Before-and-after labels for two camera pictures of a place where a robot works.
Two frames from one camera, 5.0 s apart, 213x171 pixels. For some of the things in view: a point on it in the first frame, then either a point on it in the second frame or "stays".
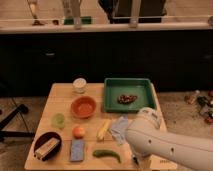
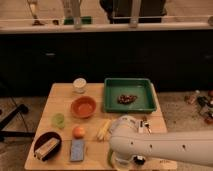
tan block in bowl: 46,148 stays
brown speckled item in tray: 126,99 stays
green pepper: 106,153 → 110,158
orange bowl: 83,107 stays
